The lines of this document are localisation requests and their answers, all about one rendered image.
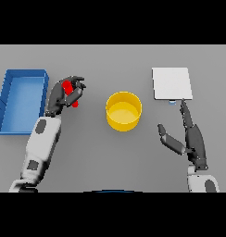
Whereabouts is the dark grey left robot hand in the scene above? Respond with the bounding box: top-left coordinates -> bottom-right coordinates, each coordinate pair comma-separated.
44,75 -> 87,119

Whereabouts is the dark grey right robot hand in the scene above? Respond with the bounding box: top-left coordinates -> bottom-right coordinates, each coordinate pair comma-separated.
157,98 -> 209,171

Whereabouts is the red beaker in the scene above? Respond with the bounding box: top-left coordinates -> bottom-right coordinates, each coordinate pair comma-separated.
61,80 -> 80,108

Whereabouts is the pale square measuring scale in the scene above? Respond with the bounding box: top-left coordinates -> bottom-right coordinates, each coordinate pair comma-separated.
151,67 -> 194,106

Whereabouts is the yellow bowl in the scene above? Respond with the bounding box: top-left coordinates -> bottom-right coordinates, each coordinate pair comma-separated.
105,91 -> 144,132

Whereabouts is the blue tray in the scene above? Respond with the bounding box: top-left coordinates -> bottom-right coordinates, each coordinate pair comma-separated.
0,69 -> 50,136

